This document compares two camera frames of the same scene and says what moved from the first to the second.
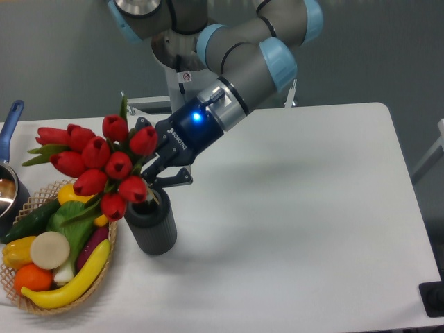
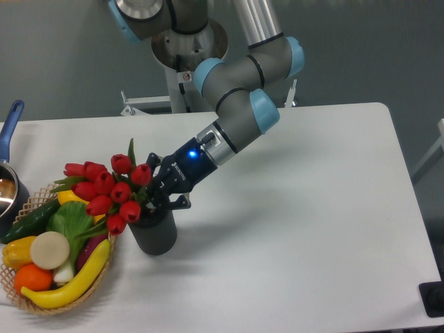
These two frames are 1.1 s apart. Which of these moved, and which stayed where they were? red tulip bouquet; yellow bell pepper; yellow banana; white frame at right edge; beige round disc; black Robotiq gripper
Moved: red tulip bouquet; black Robotiq gripper
Stayed: beige round disc; yellow bell pepper; white frame at right edge; yellow banana
